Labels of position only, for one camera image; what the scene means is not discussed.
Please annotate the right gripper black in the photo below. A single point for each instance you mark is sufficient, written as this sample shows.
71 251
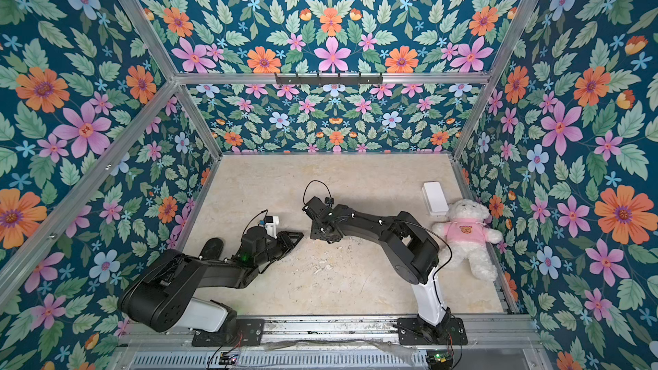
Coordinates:
323 220

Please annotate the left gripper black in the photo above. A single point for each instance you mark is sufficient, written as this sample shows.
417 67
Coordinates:
284 239

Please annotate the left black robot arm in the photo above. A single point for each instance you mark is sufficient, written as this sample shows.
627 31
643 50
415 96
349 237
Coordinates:
163 296

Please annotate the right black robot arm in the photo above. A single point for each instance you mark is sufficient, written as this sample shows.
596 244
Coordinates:
410 248

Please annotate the white plastic box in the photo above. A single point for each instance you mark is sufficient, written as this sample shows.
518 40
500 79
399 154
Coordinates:
435 199

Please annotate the small circuit board left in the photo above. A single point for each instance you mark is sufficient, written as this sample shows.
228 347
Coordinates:
228 359

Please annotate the small circuit board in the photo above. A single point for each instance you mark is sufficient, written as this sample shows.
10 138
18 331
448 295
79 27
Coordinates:
228 359
439 360

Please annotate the white teddy bear pink shirt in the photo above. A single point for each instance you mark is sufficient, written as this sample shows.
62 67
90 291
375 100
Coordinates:
467 237

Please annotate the small circuit board right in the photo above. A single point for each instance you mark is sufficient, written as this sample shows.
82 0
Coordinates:
439 360

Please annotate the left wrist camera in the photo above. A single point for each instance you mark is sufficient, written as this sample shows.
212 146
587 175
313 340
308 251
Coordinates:
271 223

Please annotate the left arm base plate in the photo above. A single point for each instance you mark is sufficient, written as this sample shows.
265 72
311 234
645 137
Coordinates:
246 332

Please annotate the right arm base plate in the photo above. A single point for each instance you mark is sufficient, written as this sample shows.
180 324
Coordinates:
416 332

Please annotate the black hook rail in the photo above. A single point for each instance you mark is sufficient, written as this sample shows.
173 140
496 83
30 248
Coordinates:
320 80

